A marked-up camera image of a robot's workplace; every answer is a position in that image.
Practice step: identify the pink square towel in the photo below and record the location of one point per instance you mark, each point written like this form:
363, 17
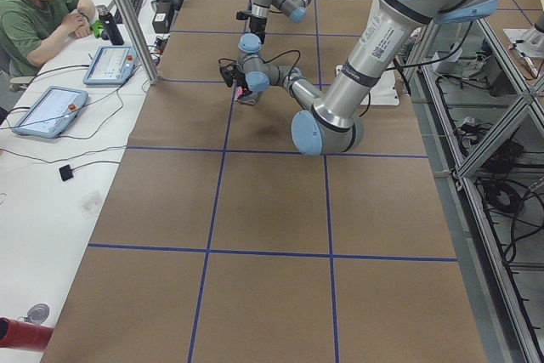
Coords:
248, 103

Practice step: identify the aluminium frame post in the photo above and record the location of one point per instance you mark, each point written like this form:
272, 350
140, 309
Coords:
138, 40

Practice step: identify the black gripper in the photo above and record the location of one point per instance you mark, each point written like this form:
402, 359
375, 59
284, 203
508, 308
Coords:
241, 82
257, 24

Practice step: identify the aluminium side frame rail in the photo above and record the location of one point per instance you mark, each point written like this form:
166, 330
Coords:
489, 108

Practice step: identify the small black square device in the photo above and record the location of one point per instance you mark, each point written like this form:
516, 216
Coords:
66, 172

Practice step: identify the black water bottle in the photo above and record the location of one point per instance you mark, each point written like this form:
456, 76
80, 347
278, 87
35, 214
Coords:
110, 26

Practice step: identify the far teach pendant tablet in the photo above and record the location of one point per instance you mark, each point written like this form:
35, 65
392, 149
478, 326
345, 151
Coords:
111, 66

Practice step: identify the red cylinder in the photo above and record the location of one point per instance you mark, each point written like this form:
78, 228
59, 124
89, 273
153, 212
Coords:
17, 334

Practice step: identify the person in green shirt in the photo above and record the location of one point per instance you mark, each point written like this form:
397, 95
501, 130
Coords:
34, 31

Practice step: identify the brown paper table cover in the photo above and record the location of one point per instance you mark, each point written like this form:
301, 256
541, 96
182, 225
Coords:
218, 242

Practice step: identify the near teach pendant tablet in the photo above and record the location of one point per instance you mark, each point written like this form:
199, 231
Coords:
52, 113

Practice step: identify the black box with label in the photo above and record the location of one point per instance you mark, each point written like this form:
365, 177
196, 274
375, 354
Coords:
163, 17

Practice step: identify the teach pendant tablet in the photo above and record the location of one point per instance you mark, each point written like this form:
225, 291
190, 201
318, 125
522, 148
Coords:
111, 66
52, 113

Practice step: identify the green object on desk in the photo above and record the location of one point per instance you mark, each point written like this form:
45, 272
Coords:
96, 28

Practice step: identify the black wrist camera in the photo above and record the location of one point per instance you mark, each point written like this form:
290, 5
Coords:
242, 15
230, 74

